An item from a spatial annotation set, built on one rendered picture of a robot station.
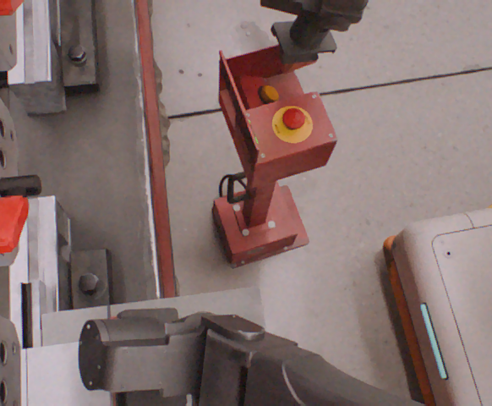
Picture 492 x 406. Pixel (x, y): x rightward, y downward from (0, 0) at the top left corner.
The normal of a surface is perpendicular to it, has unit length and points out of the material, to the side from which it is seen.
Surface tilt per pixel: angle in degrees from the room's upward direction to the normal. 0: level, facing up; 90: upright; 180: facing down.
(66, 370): 0
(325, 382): 62
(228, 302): 0
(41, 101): 90
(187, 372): 40
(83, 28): 0
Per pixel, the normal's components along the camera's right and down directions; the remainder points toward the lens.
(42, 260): 0.05, -0.33
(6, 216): -0.04, -0.85
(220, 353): -0.51, -0.03
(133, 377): 0.49, 0.09
